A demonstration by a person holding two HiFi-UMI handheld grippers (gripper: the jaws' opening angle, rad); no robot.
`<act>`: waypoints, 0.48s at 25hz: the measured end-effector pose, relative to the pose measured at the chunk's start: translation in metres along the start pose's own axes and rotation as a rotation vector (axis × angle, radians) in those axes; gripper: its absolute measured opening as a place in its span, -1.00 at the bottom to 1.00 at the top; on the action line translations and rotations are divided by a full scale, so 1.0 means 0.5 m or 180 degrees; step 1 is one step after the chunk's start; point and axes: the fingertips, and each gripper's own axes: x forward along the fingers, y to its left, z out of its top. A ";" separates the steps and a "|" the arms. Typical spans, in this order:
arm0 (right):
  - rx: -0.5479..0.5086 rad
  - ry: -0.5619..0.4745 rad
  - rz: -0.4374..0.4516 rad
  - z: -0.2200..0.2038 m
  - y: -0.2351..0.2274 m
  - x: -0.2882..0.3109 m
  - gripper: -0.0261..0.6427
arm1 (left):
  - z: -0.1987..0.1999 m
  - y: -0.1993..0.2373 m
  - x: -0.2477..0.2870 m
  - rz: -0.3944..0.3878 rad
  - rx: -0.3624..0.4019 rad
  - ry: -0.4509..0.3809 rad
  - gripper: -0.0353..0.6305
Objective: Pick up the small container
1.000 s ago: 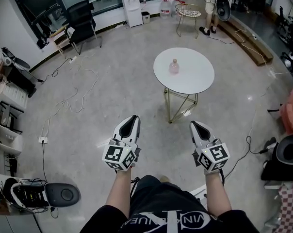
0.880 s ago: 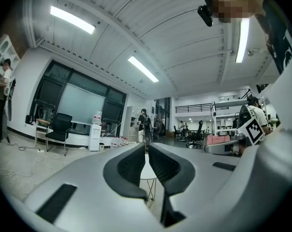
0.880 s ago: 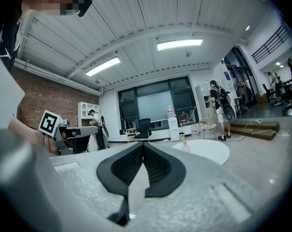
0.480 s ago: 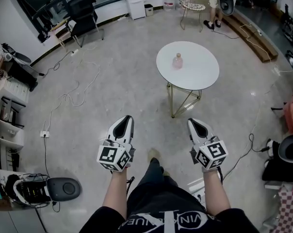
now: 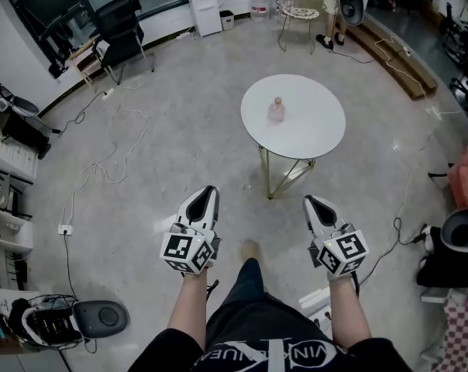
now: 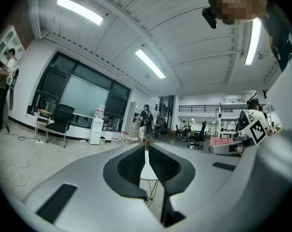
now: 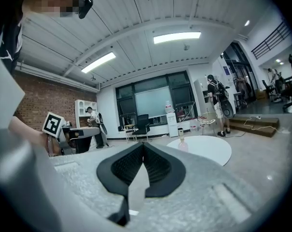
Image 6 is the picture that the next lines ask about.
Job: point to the white water dispenser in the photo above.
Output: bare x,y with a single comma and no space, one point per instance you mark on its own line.
95,130

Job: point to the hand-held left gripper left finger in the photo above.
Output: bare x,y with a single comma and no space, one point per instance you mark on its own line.
88,178

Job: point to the black mesh office chair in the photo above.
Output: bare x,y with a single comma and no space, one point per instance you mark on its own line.
61,120

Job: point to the clear water bottle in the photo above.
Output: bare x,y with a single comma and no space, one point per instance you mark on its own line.
100,111

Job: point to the pink bench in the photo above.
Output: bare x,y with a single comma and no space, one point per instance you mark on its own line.
221,141

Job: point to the long ceiling light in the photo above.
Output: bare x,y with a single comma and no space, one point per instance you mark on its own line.
253,41
80,10
150,63

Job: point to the white power strip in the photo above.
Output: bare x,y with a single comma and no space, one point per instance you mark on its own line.
40,141

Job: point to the person's dark shirt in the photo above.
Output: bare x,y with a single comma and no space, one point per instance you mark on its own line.
280,37

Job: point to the black loft railing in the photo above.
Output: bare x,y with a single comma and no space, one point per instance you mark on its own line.
196,108

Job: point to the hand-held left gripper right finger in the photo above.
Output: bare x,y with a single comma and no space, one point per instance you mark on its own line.
199,178

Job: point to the large black-framed window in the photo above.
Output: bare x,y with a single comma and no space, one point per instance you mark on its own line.
88,95

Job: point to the black swivel office chair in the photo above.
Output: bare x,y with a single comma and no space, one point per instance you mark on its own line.
196,135

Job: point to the wooden frame chair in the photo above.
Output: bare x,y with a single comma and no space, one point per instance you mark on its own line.
40,116

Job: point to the black head-mounted camera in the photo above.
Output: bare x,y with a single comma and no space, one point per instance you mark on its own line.
209,17

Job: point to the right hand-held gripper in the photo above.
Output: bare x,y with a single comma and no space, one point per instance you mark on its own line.
257,132

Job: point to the white wall shelf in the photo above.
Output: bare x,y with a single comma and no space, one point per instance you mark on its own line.
8,41

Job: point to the small round white table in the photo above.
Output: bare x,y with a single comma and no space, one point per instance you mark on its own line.
148,171

